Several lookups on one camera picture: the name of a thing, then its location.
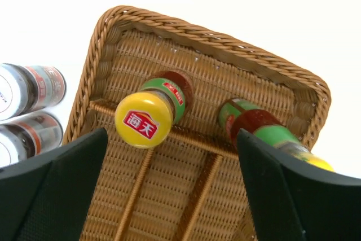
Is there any far grey-lid spice jar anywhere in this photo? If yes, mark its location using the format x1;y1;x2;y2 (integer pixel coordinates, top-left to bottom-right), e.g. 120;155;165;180
1;63;66;121

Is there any yellow-cap sauce bottle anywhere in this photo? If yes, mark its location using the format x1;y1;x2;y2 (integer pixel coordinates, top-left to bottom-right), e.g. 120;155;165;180
218;98;334;172
115;70;193;148

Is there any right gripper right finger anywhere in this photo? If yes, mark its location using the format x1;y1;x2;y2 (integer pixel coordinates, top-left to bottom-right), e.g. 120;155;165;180
236;129;360;241

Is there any grey-lid spice jar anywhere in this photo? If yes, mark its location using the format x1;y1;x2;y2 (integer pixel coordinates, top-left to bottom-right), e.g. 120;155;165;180
1;63;66;121
1;112;63;167

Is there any brown wicker divided basket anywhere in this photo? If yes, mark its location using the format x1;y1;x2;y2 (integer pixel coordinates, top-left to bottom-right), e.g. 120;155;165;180
64;6;331;240

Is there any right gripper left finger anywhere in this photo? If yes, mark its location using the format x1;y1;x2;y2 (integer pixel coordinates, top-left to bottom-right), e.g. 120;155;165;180
1;128;108;240

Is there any near grey-lid spice jar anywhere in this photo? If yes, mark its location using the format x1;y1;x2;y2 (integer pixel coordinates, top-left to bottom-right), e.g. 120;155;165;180
1;112;63;167

